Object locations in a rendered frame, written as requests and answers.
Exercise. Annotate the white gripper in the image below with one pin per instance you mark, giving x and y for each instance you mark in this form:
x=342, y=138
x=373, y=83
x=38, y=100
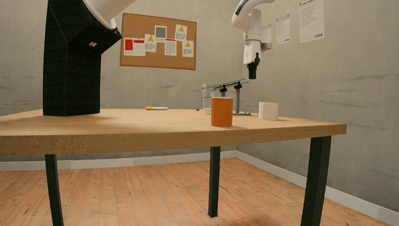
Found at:
x=252, y=57

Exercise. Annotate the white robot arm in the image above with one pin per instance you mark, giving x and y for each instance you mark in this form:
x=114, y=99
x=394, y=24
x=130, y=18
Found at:
x=245, y=17

